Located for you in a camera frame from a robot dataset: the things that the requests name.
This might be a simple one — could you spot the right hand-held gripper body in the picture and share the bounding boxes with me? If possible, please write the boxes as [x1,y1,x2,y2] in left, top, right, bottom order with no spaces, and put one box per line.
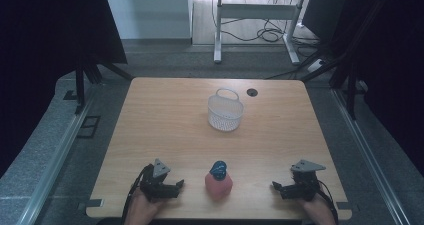
[281,159,327,203]

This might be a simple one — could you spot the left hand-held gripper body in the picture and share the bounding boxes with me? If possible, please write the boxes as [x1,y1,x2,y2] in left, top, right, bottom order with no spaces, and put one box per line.
[139,158,180,203]

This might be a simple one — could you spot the pink bottle with blue cap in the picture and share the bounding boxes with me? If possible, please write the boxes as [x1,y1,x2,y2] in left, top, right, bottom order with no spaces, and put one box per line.
[204,160,234,202]

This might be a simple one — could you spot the white perforated plastic basket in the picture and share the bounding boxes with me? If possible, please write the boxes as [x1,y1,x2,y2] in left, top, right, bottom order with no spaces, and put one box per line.
[207,87,245,133]

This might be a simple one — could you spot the person's left hand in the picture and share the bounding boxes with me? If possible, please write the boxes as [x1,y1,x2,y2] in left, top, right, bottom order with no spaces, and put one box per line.
[125,188,169,225]

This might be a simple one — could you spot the person's right hand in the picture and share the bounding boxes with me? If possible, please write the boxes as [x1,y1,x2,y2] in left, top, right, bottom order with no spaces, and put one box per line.
[298,194,336,225]

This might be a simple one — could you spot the black metal stand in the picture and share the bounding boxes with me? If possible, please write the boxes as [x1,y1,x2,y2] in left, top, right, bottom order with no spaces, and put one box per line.
[299,0,388,121]
[73,53,135,116]

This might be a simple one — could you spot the white power strip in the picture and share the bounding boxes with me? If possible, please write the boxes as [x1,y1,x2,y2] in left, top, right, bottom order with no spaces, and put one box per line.
[306,58,326,74]

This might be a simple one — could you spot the dark curtain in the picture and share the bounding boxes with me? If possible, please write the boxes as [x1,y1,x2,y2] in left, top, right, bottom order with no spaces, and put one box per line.
[0,0,128,179]
[328,0,424,178]

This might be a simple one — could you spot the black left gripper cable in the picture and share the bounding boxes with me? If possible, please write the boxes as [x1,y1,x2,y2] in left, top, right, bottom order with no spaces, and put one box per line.
[120,164,155,225]

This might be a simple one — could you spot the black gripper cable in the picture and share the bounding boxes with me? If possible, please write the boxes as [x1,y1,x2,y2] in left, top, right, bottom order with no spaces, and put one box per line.
[120,164,155,225]
[317,179,340,225]

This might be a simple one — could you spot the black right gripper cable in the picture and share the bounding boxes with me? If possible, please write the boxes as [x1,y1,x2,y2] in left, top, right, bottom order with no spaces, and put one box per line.
[317,179,340,225]

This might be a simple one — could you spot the black floor cables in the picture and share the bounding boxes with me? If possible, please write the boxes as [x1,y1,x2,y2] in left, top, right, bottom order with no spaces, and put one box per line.
[211,0,323,80]

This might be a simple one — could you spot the white desk frame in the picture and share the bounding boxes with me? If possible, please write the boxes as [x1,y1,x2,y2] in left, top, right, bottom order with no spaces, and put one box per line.
[213,0,307,66]

